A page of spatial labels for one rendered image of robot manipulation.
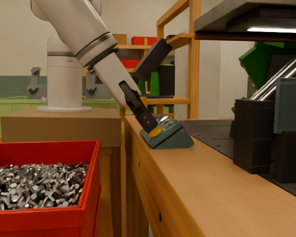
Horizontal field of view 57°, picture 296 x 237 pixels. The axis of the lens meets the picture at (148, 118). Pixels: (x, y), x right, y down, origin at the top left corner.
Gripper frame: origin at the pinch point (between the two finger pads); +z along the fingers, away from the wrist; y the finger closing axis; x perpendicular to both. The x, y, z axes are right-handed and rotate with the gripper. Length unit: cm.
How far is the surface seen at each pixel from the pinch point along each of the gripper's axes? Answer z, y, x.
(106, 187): 16.2, -30.0, -21.6
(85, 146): -3.3, 1.4, -13.0
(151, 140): 3.7, 2.0, -1.6
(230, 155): 13.0, 9.3, 8.6
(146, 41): -35, -644, 149
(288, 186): 13.0, 25.4, 8.7
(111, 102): -2, -75, -5
